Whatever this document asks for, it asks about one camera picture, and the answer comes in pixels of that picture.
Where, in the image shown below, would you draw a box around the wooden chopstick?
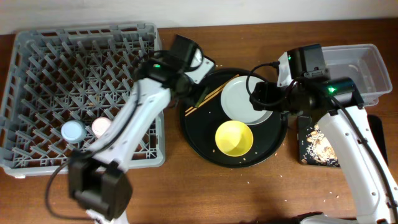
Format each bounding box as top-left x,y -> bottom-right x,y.
184,86 -> 224,116
185,75 -> 239,116

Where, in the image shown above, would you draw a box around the grey round plate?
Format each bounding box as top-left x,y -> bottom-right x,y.
220,76 -> 272,126

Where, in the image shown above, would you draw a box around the yellow plastic bowl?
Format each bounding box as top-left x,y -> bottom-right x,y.
215,120 -> 254,157

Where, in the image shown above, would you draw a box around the food scraps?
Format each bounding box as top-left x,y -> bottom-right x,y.
298,124 -> 340,167

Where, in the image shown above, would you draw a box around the pink plastic cup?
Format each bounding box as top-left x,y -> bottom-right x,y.
91,117 -> 112,138

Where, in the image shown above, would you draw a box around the blue plastic cup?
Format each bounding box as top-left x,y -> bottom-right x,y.
61,120 -> 87,144

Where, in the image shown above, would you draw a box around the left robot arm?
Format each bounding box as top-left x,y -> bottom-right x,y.
68,35 -> 215,223

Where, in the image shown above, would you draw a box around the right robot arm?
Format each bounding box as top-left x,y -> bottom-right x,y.
247,44 -> 397,223

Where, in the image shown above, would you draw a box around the clear plastic waste bin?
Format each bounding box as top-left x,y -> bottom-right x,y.
278,43 -> 392,108

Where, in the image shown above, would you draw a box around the grey plastic dishwasher rack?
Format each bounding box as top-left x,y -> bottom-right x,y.
1,23 -> 162,179

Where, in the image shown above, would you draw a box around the black rectangular tray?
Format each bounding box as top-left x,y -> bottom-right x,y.
297,114 -> 388,167

